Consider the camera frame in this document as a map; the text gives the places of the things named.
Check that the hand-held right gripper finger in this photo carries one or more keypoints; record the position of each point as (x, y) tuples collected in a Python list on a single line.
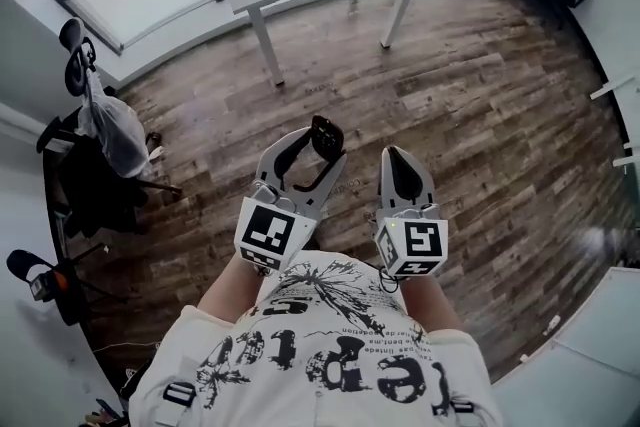
[(388, 180), (420, 182)]

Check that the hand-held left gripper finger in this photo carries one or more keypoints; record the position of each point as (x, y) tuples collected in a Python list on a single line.
[(327, 182), (274, 155)]

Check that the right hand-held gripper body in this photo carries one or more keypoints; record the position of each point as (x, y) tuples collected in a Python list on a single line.
[(415, 240)]

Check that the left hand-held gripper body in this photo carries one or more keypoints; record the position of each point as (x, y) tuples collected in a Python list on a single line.
[(272, 230)]

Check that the black remote control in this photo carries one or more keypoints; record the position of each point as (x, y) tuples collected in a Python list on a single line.
[(327, 137)]

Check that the person's left forearm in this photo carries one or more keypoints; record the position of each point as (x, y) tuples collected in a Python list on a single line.
[(227, 287)]

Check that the person's right forearm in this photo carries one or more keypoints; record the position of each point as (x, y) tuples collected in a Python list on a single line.
[(432, 302)]

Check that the white printed shirt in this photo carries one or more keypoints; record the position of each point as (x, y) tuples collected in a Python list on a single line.
[(315, 355)]

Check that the clear plastic bag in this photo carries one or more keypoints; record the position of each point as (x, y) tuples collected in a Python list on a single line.
[(117, 130)]

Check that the black office chair with headrest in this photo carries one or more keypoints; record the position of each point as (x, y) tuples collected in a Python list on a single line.
[(95, 185)]

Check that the white desk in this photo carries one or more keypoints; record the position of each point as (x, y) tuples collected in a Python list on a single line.
[(585, 355)]

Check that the black tripod with camera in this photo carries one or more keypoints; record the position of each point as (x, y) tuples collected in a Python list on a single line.
[(47, 280)]

